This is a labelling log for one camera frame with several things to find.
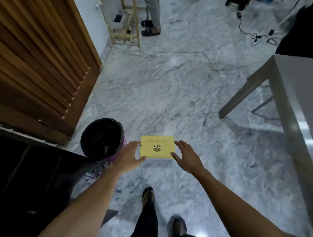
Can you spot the brown wooden slatted door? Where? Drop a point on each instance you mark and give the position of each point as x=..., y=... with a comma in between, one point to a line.
x=36, y=61

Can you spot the yellow shoebox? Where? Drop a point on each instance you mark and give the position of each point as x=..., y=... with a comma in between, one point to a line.
x=157, y=147

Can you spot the person's right forearm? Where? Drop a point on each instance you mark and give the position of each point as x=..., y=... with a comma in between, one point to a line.
x=234, y=210

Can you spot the black jacket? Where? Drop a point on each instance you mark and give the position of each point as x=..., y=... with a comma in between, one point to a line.
x=298, y=31

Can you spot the black stool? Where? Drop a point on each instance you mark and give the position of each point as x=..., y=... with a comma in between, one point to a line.
x=238, y=4

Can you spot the pile of paper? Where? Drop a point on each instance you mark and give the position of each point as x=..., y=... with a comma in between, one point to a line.
x=95, y=175

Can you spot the white power strip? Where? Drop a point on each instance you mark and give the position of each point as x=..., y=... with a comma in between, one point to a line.
x=257, y=40

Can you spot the person's left foot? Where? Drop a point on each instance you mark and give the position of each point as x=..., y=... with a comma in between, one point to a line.
x=148, y=199

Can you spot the person's right hand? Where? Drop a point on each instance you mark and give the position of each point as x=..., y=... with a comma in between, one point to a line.
x=190, y=160

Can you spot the person's foot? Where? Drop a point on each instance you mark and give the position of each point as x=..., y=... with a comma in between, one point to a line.
x=176, y=230
x=148, y=199

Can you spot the black trousers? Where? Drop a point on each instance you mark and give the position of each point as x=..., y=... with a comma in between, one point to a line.
x=145, y=222

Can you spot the black sandal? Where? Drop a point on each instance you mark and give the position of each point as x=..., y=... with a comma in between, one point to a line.
x=148, y=190
x=177, y=219

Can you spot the thin dark metal bar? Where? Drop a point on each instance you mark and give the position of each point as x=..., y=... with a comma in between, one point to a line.
x=262, y=105

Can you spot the person's left hand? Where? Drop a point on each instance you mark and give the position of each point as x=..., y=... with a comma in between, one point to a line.
x=127, y=158

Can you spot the person's right foot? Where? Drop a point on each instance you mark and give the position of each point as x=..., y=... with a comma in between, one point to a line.
x=176, y=230

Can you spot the dark wooden cabinet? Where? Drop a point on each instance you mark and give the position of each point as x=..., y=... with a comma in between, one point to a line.
x=14, y=158

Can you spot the grey rectangular table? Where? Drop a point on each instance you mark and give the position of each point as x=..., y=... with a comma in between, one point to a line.
x=293, y=97

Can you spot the light wooden table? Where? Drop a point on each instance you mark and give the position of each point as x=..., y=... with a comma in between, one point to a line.
x=135, y=24

